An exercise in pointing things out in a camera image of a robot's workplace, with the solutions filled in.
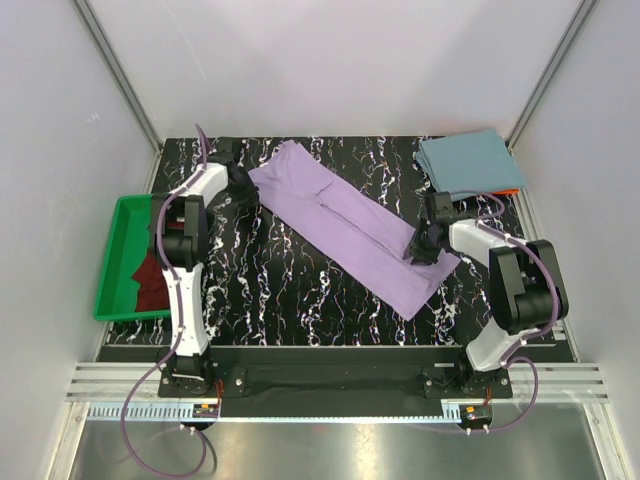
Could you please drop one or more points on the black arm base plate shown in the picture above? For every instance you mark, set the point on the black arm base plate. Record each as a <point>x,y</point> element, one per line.
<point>373,377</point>

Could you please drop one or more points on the dark red t shirt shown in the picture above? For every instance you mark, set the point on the dark red t shirt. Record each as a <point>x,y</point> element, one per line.
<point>152,293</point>

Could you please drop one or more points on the folded blue-grey t shirt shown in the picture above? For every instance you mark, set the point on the folded blue-grey t shirt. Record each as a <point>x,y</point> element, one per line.
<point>462,164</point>

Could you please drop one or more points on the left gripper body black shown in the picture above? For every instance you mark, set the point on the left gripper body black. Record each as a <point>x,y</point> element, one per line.
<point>243,190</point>

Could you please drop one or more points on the right aluminium frame post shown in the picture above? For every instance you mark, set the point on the right aluminium frame post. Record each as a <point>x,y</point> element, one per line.
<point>577,23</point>

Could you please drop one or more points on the green plastic bin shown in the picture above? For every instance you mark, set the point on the green plastic bin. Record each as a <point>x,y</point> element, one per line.
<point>126,248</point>

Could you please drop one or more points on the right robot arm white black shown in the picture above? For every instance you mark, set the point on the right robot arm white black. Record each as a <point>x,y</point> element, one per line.
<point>526,290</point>

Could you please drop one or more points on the left aluminium frame post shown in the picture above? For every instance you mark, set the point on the left aluminium frame post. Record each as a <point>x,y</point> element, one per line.
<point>94,28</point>

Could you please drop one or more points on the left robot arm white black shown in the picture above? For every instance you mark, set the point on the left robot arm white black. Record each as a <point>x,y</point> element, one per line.
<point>180,242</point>

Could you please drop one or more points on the purple t shirt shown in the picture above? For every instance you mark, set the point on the purple t shirt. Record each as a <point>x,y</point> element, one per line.
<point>362,237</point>

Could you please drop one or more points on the aluminium frame post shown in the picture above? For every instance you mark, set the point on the aluminium frame post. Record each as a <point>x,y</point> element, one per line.
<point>577,23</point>
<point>94,28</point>

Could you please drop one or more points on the folded orange t shirt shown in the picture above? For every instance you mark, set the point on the folded orange t shirt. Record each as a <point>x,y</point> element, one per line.
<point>506,192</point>

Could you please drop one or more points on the white slotted cable duct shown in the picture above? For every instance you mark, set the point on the white slotted cable duct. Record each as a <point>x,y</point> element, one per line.
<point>235,411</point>

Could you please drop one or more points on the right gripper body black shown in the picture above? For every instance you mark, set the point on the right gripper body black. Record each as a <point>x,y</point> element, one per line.
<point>421,247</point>

